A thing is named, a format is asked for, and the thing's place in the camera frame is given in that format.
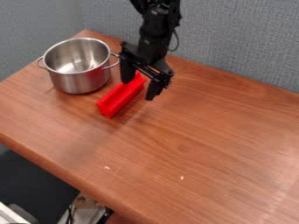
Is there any red block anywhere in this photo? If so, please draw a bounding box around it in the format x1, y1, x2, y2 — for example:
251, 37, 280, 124
96, 72, 145, 118

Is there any white table leg frame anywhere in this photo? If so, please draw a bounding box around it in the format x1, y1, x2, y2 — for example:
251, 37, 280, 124
57, 192, 113, 224

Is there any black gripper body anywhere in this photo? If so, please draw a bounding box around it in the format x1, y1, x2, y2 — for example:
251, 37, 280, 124
119, 41, 173, 87

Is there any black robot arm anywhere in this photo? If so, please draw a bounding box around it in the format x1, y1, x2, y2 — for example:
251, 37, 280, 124
119, 0, 183, 101

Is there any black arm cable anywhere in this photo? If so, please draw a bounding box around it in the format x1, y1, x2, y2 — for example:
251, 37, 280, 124
167, 29, 181, 53

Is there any stainless steel pot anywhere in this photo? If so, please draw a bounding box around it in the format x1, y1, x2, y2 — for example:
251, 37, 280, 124
36, 38, 120, 95

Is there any white object at corner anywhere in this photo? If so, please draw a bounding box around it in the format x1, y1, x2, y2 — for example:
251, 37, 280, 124
0, 202, 31, 224

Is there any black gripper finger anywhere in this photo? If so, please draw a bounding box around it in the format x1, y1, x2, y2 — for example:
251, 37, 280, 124
144, 80, 167, 101
120, 54, 136, 84

